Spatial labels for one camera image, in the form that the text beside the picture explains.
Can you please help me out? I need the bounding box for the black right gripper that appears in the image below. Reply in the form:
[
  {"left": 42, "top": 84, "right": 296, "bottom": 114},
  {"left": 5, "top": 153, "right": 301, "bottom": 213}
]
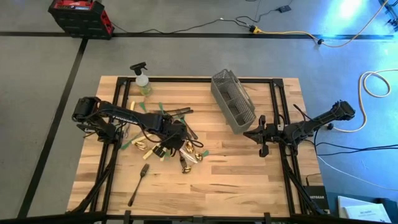
[{"left": 243, "top": 114, "right": 292, "bottom": 158}]

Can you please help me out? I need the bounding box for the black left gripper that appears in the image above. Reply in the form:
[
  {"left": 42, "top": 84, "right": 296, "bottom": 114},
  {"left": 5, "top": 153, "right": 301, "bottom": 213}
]
[{"left": 153, "top": 116, "right": 191, "bottom": 158}]

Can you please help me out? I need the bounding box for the black spoon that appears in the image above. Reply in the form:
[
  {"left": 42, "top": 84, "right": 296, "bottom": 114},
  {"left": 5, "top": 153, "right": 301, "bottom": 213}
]
[{"left": 185, "top": 123, "right": 200, "bottom": 141}]

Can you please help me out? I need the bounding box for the grey mesh cutlery caddy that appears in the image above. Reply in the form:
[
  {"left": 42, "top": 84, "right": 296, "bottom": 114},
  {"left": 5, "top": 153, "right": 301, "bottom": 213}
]
[{"left": 210, "top": 68, "right": 256, "bottom": 134}]

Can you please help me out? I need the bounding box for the clear spray bottle black trigger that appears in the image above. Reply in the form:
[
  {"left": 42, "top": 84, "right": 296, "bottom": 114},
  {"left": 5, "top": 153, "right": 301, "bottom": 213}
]
[{"left": 129, "top": 61, "right": 154, "bottom": 97}]

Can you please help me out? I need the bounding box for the white cardboard box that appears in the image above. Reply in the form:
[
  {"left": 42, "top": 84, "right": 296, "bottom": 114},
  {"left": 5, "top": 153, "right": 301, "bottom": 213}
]
[{"left": 337, "top": 195, "right": 392, "bottom": 223}]

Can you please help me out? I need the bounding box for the red and black tool case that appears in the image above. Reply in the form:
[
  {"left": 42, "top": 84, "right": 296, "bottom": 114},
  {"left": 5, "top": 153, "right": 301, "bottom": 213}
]
[{"left": 48, "top": 0, "right": 115, "bottom": 40}]

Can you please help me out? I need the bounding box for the black stand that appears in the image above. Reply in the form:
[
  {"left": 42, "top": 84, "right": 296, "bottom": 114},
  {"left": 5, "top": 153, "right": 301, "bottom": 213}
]
[{"left": 377, "top": 0, "right": 398, "bottom": 32}]

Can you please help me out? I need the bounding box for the black aluminium table frame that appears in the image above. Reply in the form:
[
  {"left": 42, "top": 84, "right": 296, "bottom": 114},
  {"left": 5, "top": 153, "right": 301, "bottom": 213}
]
[{"left": 67, "top": 76, "right": 330, "bottom": 224}]

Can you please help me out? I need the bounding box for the black network switch box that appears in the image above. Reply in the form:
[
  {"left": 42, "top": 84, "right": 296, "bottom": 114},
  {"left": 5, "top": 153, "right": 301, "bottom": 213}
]
[{"left": 303, "top": 185, "right": 330, "bottom": 215}]

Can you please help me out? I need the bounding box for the thin white floor cable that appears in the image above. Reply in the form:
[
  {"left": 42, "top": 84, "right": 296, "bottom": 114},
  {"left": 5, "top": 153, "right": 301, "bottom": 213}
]
[{"left": 317, "top": 155, "right": 398, "bottom": 191}]

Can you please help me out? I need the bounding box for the black floor cable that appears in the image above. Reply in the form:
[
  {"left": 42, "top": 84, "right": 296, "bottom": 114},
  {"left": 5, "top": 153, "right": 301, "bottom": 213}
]
[{"left": 111, "top": 0, "right": 295, "bottom": 34}]

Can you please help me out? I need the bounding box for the yellow extension cable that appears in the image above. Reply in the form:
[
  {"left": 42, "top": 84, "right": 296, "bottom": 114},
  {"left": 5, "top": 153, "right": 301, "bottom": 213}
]
[{"left": 252, "top": 0, "right": 391, "bottom": 49}]

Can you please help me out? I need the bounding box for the white coiled cable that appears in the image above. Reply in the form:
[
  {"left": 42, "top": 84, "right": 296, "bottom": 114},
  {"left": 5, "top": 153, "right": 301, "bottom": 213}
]
[{"left": 333, "top": 68, "right": 398, "bottom": 134}]

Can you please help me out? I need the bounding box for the black cable bundle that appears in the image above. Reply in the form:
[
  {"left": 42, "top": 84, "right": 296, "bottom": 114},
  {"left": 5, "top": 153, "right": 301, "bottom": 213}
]
[{"left": 313, "top": 141, "right": 398, "bottom": 156}]

